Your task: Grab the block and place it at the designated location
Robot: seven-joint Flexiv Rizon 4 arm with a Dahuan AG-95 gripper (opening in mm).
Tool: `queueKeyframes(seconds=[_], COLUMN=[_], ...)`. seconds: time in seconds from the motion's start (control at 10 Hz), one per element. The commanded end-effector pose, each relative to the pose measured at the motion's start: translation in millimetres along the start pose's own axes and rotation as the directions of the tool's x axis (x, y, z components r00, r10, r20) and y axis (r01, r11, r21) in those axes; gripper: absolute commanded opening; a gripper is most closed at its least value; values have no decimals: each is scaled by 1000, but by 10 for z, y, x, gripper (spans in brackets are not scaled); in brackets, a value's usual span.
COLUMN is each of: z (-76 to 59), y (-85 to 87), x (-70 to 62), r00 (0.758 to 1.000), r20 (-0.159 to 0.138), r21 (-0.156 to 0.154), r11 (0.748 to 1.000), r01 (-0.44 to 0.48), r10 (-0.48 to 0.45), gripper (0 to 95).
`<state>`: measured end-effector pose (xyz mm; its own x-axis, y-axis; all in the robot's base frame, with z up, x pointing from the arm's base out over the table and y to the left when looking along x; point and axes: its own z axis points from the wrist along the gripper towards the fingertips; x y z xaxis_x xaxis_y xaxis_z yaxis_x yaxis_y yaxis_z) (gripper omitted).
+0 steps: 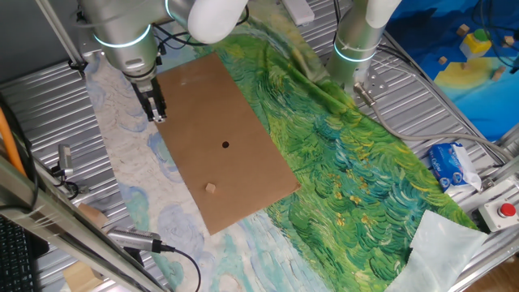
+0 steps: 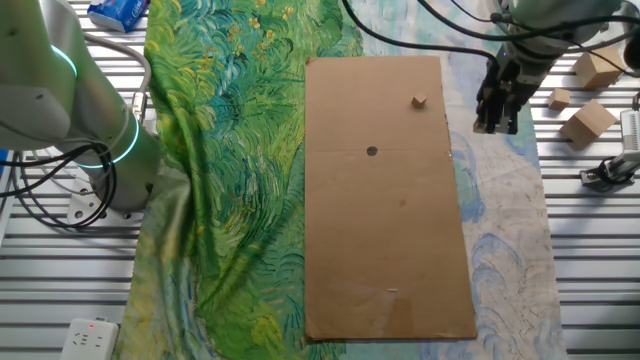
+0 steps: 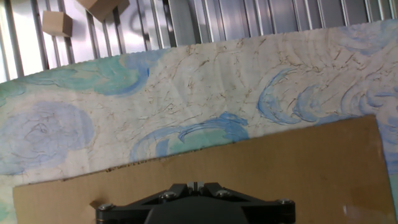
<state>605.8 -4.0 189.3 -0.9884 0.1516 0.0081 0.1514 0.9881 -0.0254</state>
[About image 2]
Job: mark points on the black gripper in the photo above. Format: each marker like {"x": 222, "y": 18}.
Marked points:
{"x": 502, "y": 87}

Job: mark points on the tiny wooden cube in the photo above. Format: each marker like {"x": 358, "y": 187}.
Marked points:
{"x": 419, "y": 100}

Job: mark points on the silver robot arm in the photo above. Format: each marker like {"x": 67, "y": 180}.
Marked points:
{"x": 50, "y": 100}

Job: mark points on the medium wooden block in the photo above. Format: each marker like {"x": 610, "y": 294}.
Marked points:
{"x": 587, "y": 124}

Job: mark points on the small wooden cube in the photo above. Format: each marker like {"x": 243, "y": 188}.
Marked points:
{"x": 559, "y": 99}

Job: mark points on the large wooden cube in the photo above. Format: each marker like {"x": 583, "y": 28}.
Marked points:
{"x": 600, "y": 70}

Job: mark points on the brown cardboard sheet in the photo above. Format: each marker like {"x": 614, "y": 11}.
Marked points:
{"x": 385, "y": 240}

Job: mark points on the green blue painted cloth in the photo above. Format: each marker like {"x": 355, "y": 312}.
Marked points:
{"x": 225, "y": 175}

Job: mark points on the blue tissue pack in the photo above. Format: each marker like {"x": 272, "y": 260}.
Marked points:
{"x": 117, "y": 12}

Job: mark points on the white power strip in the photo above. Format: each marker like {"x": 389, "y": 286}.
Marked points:
{"x": 90, "y": 340}

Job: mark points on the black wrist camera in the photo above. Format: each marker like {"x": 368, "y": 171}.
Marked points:
{"x": 504, "y": 60}

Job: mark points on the silver camera mount bracket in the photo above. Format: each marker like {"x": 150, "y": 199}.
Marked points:
{"x": 595, "y": 181}

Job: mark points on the silver ribbed depth camera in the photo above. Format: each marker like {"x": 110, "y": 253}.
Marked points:
{"x": 631, "y": 130}

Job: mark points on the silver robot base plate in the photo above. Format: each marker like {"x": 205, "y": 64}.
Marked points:
{"x": 82, "y": 207}

